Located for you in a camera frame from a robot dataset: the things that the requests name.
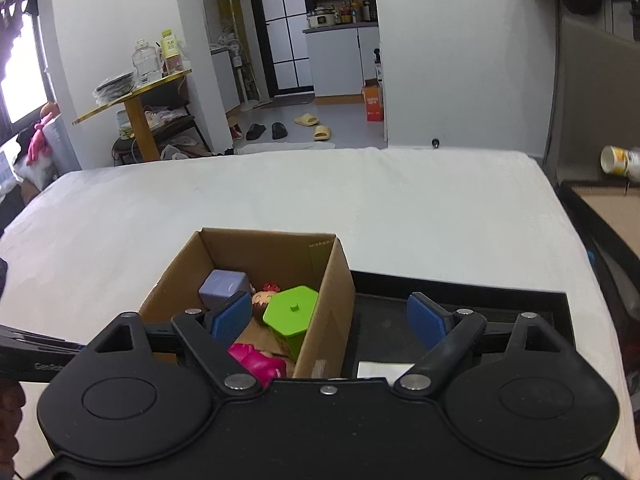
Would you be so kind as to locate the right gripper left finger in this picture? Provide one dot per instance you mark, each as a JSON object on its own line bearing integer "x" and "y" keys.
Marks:
{"x": 206, "y": 337}

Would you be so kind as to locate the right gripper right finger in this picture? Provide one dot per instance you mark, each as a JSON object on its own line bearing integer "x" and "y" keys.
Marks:
{"x": 447, "y": 336}

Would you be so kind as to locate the purple cube toy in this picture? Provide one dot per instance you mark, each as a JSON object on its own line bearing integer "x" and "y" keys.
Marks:
{"x": 220, "y": 285}

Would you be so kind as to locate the red crab figurine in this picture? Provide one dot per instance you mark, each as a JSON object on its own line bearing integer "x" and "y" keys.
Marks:
{"x": 261, "y": 299}

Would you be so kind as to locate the magenta dinosaur figurine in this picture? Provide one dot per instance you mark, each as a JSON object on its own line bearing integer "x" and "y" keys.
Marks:
{"x": 264, "y": 366}

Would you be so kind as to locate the green house toy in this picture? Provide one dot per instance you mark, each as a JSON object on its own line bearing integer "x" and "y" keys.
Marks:
{"x": 288, "y": 316}

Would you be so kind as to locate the person's left hand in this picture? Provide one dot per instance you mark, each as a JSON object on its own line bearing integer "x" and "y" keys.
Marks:
{"x": 12, "y": 402}

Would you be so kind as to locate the white charger adapter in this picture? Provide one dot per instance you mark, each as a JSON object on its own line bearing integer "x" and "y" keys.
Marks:
{"x": 389, "y": 371}

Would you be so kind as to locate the black tray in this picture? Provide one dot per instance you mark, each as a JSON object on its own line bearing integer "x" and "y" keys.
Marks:
{"x": 381, "y": 333}

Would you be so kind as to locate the brown cardboard box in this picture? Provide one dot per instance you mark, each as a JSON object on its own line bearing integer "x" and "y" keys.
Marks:
{"x": 315, "y": 260}

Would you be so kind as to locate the yellow round side table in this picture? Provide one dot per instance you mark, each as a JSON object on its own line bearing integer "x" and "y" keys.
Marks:
{"x": 135, "y": 112}

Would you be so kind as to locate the black framed corkboard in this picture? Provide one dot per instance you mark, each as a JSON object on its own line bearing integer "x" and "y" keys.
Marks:
{"x": 605, "y": 215}

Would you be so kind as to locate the black slipper left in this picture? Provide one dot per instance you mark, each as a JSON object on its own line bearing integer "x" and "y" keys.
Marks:
{"x": 255, "y": 132}

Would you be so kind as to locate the black slipper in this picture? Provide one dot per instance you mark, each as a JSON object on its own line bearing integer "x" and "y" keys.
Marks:
{"x": 278, "y": 131}
{"x": 255, "y": 132}

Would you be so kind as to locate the pink plush toy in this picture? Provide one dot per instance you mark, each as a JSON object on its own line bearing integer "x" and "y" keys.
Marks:
{"x": 38, "y": 145}

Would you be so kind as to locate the black slipper right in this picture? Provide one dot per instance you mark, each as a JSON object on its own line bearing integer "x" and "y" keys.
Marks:
{"x": 278, "y": 131}

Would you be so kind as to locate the yellow slipper right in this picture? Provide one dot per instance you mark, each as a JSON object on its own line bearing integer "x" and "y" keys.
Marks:
{"x": 322, "y": 133}

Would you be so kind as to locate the yellow slipper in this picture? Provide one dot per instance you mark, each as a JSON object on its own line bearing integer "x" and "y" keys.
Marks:
{"x": 306, "y": 120}
{"x": 322, "y": 133}

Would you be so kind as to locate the yellow slipper left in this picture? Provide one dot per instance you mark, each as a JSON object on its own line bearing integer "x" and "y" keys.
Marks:
{"x": 306, "y": 120}

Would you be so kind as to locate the stacked paper cups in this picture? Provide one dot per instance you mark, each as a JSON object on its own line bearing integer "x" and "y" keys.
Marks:
{"x": 621, "y": 162}

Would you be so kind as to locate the orange carton box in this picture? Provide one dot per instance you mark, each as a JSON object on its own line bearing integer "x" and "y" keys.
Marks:
{"x": 373, "y": 100}

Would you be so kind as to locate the stack of plates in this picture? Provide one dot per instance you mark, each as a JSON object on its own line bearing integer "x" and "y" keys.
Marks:
{"x": 112, "y": 89}

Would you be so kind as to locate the clear glass jar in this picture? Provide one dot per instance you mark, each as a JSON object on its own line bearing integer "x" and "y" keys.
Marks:
{"x": 146, "y": 63}

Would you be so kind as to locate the white standing fan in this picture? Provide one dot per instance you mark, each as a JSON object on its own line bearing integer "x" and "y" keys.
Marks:
{"x": 244, "y": 74}

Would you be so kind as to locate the yellow drink bottle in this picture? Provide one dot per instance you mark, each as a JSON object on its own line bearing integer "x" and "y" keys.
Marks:
{"x": 170, "y": 44}

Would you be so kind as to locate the white kitchen cabinet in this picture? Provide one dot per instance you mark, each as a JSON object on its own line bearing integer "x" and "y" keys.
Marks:
{"x": 341, "y": 58}

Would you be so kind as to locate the white rice cooker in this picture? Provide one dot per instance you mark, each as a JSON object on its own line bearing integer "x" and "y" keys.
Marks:
{"x": 321, "y": 17}

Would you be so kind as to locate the black door handle lock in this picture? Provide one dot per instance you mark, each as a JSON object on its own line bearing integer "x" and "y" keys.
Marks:
{"x": 626, "y": 19}

